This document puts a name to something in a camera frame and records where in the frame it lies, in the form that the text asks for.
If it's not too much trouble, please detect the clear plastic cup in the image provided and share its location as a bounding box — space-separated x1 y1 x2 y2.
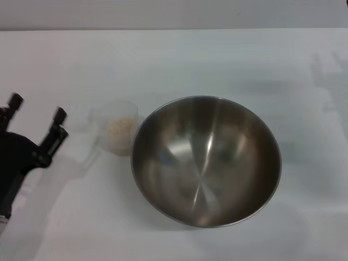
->
94 100 146 157

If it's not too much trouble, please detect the stainless steel mixing bowl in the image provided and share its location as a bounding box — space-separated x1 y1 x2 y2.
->
130 95 283 229

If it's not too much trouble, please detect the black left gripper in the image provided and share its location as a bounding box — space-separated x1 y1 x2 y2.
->
0 92 70 219

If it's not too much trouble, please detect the uncooked white rice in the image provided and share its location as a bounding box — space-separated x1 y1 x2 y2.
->
105 117 135 135

